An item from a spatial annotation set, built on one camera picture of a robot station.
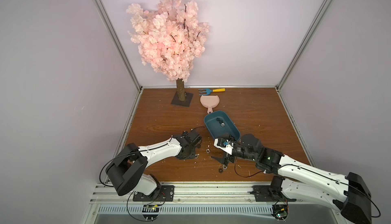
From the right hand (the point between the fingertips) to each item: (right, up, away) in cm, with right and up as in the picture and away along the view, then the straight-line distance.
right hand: (215, 142), depth 71 cm
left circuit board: (-32, -33, +2) cm, 45 cm away
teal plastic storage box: (+5, +5, +29) cm, 30 cm away
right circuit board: (+31, -32, -1) cm, 45 cm away
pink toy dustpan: (0, +19, +40) cm, 44 cm away
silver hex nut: (+7, +4, +27) cm, 28 cm away
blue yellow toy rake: (-1, +28, +47) cm, 54 cm away
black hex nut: (+5, +7, +30) cm, 31 cm away
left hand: (-11, -12, +15) cm, 22 cm away
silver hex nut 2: (-9, -12, +14) cm, 21 cm away
